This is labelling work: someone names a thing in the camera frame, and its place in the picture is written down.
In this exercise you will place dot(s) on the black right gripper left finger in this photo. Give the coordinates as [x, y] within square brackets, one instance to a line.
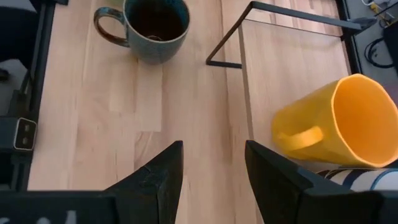
[155, 193]

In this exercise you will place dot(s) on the dark teal mottled mug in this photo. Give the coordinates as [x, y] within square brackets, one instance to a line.
[149, 46]

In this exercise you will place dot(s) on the wooden riser shelf black legs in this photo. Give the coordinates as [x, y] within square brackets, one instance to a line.
[295, 62]

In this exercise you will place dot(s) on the yellow faceted mug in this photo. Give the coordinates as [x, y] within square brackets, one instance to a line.
[311, 118]

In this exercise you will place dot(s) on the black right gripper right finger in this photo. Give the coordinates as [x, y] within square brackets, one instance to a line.
[273, 186]

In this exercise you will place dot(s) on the white blue floral mug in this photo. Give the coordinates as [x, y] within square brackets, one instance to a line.
[357, 180]

